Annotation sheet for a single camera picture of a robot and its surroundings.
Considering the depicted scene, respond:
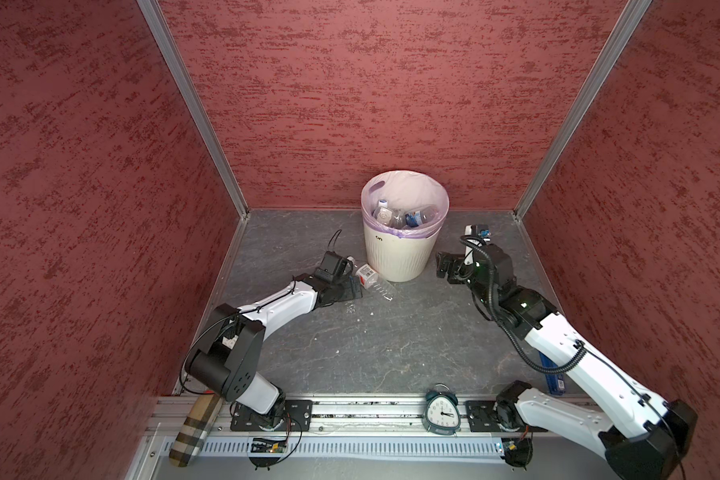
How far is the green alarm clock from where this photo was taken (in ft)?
2.33

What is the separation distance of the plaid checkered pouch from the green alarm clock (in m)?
0.54

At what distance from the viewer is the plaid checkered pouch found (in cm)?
68
